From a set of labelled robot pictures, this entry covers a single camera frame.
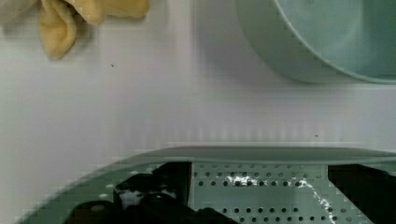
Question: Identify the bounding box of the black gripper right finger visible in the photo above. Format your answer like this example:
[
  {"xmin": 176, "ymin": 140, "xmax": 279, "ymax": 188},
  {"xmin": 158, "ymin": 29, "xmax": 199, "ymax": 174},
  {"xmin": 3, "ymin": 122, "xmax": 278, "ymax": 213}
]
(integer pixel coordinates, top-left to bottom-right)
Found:
[{"xmin": 328, "ymin": 164, "xmax": 396, "ymax": 224}]

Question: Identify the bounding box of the green plastic strainer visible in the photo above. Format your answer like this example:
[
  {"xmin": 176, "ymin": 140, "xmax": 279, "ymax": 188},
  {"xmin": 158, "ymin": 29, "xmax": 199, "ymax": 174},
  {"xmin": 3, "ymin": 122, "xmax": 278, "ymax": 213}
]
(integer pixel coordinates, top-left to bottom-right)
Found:
[{"xmin": 17, "ymin": 147, "xmax": 395, "ymax": 224}]

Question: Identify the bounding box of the green mug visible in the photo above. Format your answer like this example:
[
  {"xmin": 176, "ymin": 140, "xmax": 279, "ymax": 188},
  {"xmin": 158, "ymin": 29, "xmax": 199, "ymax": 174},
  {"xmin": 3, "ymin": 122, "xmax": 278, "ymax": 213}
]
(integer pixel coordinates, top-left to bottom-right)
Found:
[{"xmin": 235, "ymin": 0, "xmax": 395, "ymax": 85}]

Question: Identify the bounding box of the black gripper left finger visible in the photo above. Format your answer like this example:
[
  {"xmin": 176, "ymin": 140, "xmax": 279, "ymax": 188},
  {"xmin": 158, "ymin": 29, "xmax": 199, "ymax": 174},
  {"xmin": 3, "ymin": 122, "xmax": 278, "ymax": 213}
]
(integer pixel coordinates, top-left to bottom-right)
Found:
[{"xmin": 66, "ymin": 161, "xmax": 238, "ymax": 224}]

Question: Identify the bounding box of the peeled banana toy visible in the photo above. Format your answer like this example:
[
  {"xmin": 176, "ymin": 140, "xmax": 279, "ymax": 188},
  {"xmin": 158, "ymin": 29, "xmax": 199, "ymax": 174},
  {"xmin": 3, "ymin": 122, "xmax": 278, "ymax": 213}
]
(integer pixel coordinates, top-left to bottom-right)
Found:
[{"xmin": 1, "ymin": 0, "xmax": 149, "ymax": 60}]

